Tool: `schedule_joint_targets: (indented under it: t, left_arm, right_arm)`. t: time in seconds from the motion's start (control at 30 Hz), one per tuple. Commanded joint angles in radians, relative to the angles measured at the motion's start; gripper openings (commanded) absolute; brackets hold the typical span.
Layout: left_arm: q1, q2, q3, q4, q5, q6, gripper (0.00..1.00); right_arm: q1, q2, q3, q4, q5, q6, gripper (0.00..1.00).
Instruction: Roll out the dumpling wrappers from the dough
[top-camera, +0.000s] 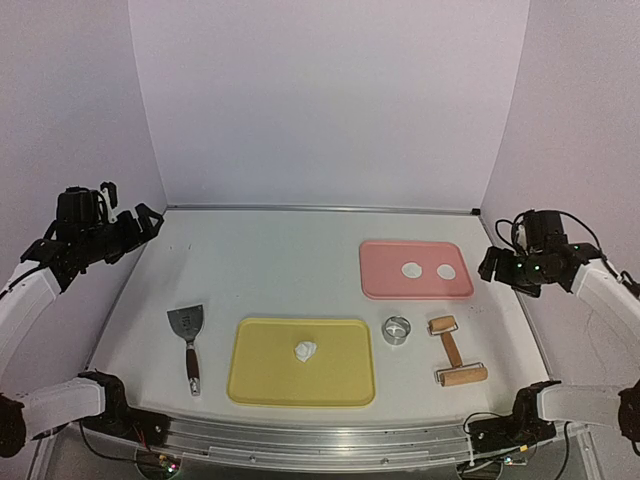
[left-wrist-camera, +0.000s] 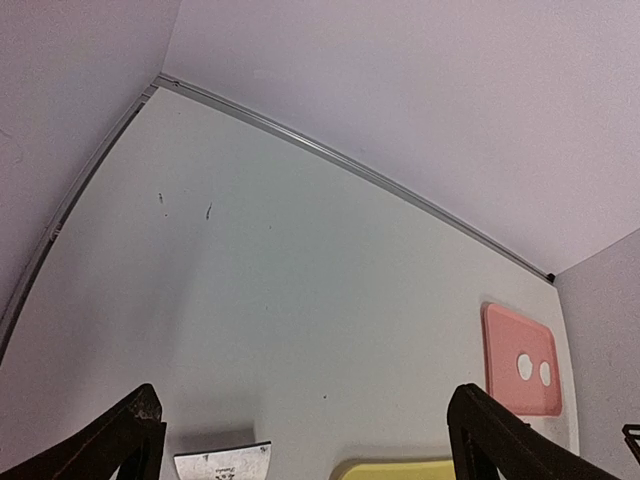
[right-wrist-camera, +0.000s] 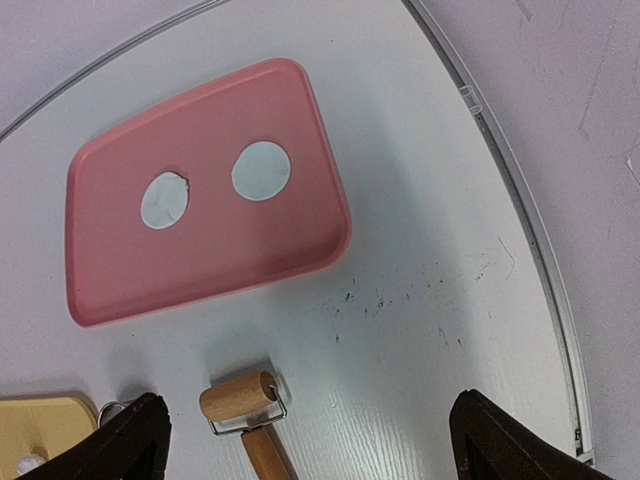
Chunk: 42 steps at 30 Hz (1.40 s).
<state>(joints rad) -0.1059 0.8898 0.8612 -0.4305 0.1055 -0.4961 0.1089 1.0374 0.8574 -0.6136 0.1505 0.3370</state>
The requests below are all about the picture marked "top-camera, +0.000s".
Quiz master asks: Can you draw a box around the pink plastic tray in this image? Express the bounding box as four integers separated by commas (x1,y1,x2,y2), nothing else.
359,240,474,300

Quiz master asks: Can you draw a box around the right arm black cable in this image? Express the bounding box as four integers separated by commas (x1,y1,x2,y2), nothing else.
494,209,609,261

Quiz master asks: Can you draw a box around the round dumpling wrapper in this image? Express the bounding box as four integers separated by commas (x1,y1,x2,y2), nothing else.
401,262,423,279
437,264,456,280

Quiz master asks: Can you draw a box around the metal scraper with wooden handle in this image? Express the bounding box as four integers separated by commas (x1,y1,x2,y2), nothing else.
167,304,204,397

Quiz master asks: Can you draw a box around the round dumpling wrapper right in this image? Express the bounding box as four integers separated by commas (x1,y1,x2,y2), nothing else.
437,264,456,280

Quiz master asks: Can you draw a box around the white dough lump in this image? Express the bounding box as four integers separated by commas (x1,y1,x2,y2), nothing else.
294,341,318,363

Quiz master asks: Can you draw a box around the round dumpling wrapper left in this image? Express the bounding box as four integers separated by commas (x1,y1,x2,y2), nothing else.
401,262,423,279

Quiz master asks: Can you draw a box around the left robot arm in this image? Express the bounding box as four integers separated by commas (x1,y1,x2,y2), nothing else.
1,182,169,458

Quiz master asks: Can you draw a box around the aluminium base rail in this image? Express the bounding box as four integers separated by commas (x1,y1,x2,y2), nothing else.
27,414,601,480

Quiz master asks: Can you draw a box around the round metal cutter ring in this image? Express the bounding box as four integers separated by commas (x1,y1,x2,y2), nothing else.
382,317,411,346

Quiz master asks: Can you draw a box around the yellow plastic tray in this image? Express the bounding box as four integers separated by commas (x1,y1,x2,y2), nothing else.
227,318,376,408

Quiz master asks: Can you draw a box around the wooden double-ended rolling pin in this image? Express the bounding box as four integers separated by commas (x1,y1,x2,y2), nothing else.
428,315,488,387

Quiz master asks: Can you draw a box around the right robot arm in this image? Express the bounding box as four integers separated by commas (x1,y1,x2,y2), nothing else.
464,210,639,454

